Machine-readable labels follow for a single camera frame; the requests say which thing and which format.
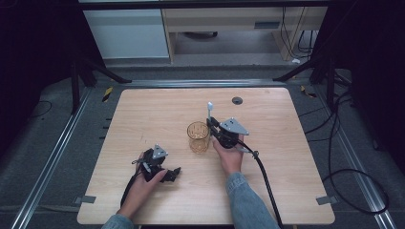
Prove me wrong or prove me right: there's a person's right hand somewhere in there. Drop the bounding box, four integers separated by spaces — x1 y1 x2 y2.
211 134 245 178

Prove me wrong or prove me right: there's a hand-held gripper cable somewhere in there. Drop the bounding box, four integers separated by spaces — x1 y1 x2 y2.
119 170 143 208
236 138 286 229

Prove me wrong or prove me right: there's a right hand-held gripper cable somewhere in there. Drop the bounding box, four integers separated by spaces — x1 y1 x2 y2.
236 138 286 229

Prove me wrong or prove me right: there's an amber glass mug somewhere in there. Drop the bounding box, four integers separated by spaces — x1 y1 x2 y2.
186 120 212 155

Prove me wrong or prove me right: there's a black metal stand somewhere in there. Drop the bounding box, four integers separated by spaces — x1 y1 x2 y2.
272 52 354 111
70 52 134 116

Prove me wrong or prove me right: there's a yellow black tape strip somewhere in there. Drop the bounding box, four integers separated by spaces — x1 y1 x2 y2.
299 84 318 99
101 86 115 103

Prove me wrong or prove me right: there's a dark round object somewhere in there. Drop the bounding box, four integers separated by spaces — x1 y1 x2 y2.
183 31 220 41

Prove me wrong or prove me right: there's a grey tape piece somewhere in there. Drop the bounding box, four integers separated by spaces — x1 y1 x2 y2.
73 195 97 205
315 195 338 206

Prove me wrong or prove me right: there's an aluminium rail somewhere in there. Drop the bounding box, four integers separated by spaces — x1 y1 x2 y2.
313 86 398 229
10 86 94 229
122 78 288 89

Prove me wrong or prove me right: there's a left hand-held gripper cable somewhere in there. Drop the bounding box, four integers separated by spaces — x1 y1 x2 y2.
119 170 143 208

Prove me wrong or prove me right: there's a white cabinet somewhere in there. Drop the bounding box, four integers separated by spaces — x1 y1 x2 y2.
83 8 170 60

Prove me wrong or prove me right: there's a thick black floor cable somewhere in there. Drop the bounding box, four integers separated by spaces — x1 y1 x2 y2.
299 90 392 216

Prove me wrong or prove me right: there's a black metal frame bar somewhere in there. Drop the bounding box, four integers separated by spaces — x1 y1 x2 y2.
77 1 332 10

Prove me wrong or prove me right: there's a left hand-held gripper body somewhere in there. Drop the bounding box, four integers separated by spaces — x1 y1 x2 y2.
131 143 169 182

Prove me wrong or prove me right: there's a person's left hand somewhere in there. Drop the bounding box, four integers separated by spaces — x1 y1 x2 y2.
116 152 169 220

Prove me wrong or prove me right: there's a black hanging cable bundle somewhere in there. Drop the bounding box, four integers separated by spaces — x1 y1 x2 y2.
281 6 316 60

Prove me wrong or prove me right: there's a thin black floor cable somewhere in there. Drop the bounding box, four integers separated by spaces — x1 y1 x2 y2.
29 100 53 119

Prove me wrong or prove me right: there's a black curtain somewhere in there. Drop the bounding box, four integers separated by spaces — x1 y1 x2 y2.
313 0 405 175
0 0 107 156

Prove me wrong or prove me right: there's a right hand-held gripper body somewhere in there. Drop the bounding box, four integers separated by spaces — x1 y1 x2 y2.
216 116 250 150

